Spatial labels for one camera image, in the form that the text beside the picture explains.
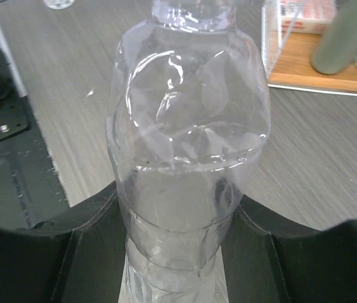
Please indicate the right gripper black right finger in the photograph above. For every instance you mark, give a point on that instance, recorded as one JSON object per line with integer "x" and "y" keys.
{"x": 269, "y": 258}

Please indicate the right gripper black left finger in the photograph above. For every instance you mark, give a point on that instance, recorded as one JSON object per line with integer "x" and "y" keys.
{"x": 77, "y": 256}

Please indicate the clear plastic bottle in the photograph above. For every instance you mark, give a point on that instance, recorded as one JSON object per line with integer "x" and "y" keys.
{"x": 188, "y": 117}
{"x": 58, "y": 4}

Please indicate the white box, bottom shelf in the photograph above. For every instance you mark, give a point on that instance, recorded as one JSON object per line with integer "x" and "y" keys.
{"x": 314, "y": 17}

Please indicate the glass jar, bottom shelf front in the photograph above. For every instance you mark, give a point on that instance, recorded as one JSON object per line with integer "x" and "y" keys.
{"x": 338, "y": 46}

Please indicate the white wire shelf rack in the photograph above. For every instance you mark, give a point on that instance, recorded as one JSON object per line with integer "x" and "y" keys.
{"x": 311, "y": 45}

